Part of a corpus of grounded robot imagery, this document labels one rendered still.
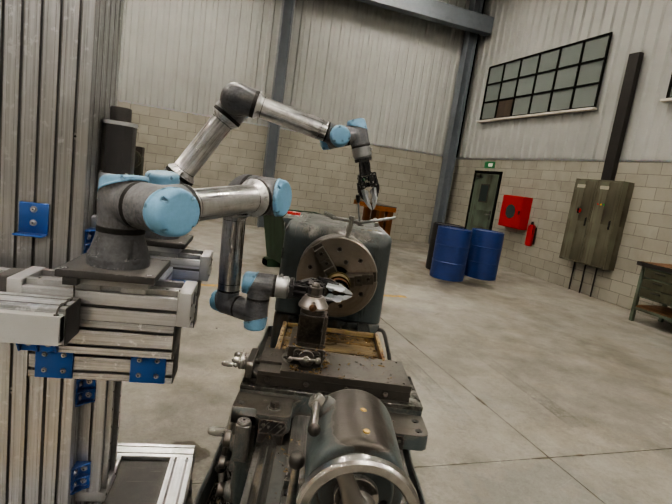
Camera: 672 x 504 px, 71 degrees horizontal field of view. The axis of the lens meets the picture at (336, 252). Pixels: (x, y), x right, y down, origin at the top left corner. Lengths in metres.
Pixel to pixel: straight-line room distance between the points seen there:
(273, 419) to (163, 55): 11.01
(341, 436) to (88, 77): 1.15
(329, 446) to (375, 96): 12.20
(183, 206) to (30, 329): 0.42
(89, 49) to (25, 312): 0.69
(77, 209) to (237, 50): 10.64
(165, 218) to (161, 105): 10.57
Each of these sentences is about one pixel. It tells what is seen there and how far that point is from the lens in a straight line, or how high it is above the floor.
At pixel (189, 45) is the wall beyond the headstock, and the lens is 11.87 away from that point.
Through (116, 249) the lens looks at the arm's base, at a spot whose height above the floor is 1.21.
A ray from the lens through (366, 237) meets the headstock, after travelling 1.96.
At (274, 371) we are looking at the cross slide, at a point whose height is 0.96.
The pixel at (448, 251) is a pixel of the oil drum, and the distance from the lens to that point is 8.09.
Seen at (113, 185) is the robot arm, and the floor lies 1.37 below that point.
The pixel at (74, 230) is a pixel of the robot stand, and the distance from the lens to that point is 1.49.
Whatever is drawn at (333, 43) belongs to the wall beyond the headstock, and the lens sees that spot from 12.49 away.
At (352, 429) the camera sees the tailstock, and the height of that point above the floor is 1.14.
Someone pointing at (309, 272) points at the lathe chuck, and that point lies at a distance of 1.80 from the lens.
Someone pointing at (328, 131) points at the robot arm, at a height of 1.62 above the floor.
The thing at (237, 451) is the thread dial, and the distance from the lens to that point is 1.18.
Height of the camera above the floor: 1.46
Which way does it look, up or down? 9 degrees down
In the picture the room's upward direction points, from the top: 8 degrees clockwise
